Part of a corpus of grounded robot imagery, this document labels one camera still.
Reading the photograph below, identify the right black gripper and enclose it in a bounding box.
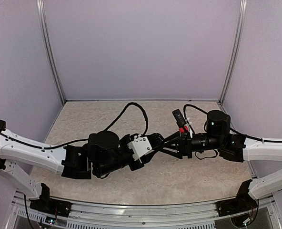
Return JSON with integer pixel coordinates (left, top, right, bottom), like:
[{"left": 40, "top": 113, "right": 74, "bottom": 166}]
[{"left": 159, "top": 130, "right": 223, "bottom": 160}]

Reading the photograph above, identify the red earbud charging case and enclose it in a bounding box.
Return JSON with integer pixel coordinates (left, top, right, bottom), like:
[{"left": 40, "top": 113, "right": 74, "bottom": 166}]
[{"left": 179, "top": 126, "right": 189, "bottom": 133}]

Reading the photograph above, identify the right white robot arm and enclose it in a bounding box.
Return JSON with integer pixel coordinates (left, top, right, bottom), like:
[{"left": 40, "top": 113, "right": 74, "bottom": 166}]
[{"left": 160, "top": 110, "right": 282, "bottom": 212}]

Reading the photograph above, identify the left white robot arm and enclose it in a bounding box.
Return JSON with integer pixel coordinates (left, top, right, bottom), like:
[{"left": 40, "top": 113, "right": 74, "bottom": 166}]
[{"left": 0, "top": 120, "right": 155, "bottom": 212}]

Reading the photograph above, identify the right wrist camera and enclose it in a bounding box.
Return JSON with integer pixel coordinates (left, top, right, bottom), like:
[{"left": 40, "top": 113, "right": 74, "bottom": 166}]
[{"left": 172, "top": 109, "right": 186, "bottom": 128}]

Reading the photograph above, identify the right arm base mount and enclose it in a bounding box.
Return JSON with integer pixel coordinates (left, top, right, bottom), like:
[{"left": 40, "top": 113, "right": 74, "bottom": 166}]
[{"left": 216, "top": 179, "right": 258, "bottom": 217}]

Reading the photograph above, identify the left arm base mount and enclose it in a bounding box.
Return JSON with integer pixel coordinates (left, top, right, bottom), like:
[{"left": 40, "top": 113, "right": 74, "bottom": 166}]
[{"left": 30, "top": 183, "right": 72, "bottom": 218}]

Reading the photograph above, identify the front aluminium rail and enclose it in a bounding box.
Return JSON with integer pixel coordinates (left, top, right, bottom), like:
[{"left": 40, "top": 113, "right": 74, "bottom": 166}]
[{"left": 11, "top": 189, "right": 279, "bottom": 229}]

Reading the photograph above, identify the right aluminium frame post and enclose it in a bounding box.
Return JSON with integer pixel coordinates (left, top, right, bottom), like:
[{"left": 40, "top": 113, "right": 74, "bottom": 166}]
[{"left": 219, "top": 0, "right": 248, "bottom": 107}]

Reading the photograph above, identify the aluminium frame post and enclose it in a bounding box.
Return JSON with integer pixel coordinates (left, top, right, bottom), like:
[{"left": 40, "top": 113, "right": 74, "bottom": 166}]
[
  {"left": 219, "top": 0, "right": 248, "bottom": 107},
  {"left": 36, "top": 0, "right": 67, "bottom": 106}
]

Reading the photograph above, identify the left aluminium frame post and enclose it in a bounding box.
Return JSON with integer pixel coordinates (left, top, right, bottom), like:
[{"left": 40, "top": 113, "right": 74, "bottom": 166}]
[{"left": 36, "top": 0, "right": 67, "bottom": 106}]

